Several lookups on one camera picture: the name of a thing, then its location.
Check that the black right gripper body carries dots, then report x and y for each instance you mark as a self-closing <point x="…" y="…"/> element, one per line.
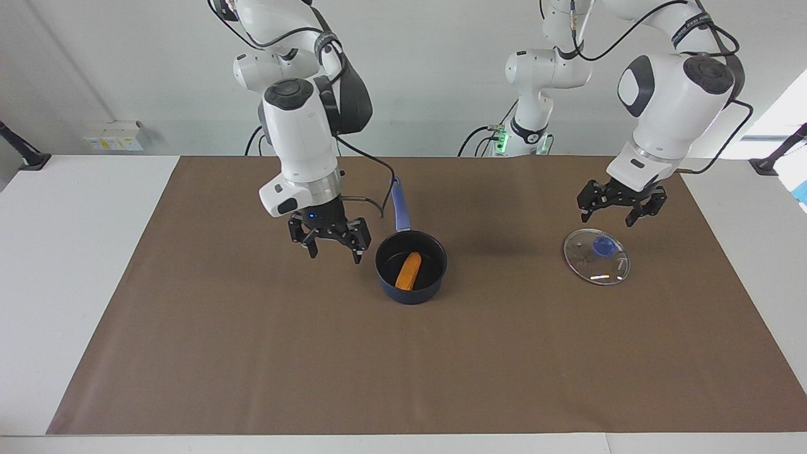
<point x="325" y="221"/>

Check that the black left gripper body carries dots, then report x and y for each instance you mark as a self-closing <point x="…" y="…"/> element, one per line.
<point x="630" y="192"/>

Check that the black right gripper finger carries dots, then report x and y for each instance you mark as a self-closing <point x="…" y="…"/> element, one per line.
<point x="299" y="232"/>
<point x="360" y="239"/>

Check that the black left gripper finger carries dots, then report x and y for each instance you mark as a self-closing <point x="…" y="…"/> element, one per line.
<point x="652" y="205"/>
<point x="591" y="195"/>

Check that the yellow corn cob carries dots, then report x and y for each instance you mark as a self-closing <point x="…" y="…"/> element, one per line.
<point x="408" y="272"/>

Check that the glass lid blue knob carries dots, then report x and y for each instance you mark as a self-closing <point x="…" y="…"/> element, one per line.
<point x="586" y="258"/>

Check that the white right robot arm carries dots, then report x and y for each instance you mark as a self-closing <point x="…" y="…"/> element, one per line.
<point x="302" y="139"/>

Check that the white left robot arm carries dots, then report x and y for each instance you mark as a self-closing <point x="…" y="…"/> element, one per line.
<point x="674" y="107"/>

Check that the light blue object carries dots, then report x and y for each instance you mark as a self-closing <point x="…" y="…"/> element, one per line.
<point x="802" y="192"/>

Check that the brown table mat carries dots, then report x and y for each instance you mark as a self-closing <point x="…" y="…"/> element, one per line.
<point x="504" y="353"/>

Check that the black camera stand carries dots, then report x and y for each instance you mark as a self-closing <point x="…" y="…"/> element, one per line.
<point x="28" y="159"/>
<point x="766" y="165"/>

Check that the white wall socket box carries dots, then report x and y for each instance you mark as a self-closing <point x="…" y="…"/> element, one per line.
<point x="113" y="137"/>

